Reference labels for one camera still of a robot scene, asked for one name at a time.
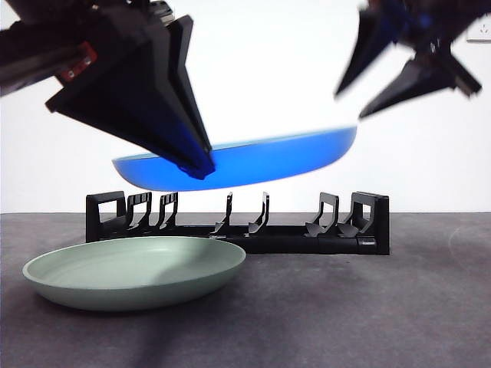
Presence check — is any white wall socket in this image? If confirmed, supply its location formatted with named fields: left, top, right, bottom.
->
left=466, top=18, right=491, bottom=43

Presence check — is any pale green round plate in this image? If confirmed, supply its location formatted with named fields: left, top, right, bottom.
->
left=21, top=235, right=247, bottom=312

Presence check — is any light blue round plate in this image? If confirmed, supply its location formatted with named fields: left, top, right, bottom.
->
left=111, top=125, right=358, bottom=192

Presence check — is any black plastic plate rack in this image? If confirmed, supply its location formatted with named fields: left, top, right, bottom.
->
left=85, top=190, right=391, bottom=256

